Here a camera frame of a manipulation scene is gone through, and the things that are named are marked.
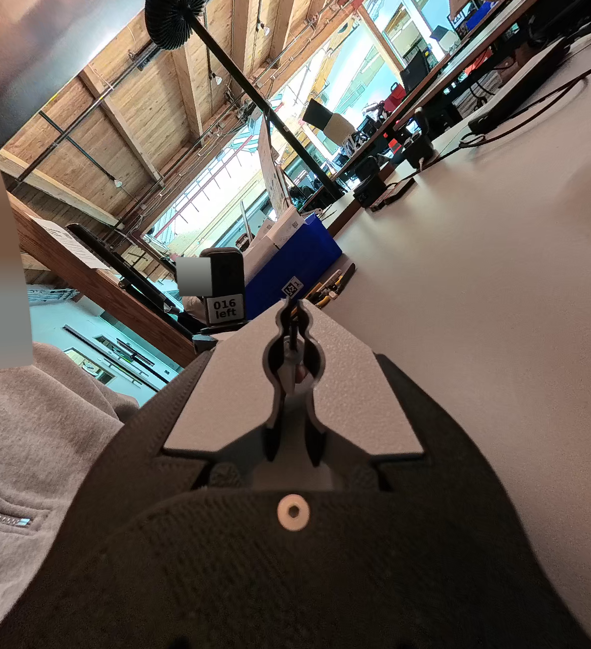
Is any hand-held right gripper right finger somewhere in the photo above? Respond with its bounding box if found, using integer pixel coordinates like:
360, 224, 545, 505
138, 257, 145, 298
299, 299, 425, 465

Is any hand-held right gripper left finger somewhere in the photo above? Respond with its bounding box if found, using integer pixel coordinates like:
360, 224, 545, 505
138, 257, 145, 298
163, 298, 289, 461

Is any grey lego piece black axle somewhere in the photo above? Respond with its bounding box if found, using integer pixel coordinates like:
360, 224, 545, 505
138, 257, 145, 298
281, 324, 318, 397

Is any blue plastic bin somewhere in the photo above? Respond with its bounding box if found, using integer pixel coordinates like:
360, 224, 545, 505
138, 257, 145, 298
244, 213, 344, 321

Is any white cardboard box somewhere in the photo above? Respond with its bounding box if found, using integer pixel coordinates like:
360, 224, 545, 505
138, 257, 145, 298
261, 208, 307, 250

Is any white stand with grey board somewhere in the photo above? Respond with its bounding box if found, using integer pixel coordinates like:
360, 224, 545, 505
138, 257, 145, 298
257, 114, 297, 215

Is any white paper sign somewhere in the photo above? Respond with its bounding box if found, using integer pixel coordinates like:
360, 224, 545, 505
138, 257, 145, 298
33, 218, 112, 270

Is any black power adapter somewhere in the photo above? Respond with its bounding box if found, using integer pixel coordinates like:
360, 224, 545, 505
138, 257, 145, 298
352, 156, 389, 209

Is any flat black device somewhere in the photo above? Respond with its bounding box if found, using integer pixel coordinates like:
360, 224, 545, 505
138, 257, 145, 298
371, 178, 419, 213

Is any person's grey hoodie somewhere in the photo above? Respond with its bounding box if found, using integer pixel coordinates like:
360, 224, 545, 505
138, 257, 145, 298
0, 342, 141, 649

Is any black ribbed lamp on pole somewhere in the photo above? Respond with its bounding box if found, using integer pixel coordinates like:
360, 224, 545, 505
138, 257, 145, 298
144, 0, 347, 199

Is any black laptop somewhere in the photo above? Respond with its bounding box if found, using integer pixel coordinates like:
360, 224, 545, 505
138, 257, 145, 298
468, 38, 577, 135

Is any yellow-handled hand tool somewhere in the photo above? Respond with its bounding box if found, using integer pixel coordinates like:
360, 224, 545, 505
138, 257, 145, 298
303, 283, 338, 310

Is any dark brown cable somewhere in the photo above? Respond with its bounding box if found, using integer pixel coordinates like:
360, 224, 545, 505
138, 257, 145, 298
412, 48, 591, 175

